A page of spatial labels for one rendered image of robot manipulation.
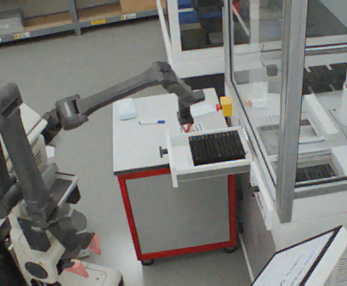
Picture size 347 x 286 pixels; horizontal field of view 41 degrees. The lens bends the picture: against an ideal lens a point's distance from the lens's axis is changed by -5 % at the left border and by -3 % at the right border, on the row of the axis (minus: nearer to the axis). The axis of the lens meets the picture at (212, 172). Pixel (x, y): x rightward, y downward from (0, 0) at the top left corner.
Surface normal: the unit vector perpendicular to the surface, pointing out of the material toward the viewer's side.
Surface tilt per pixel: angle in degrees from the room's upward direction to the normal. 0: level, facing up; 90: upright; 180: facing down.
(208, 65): 90
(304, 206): 90
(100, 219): 0
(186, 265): 0
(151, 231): 90
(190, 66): 90
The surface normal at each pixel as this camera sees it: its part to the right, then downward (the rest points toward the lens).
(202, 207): 0.17, 0.63
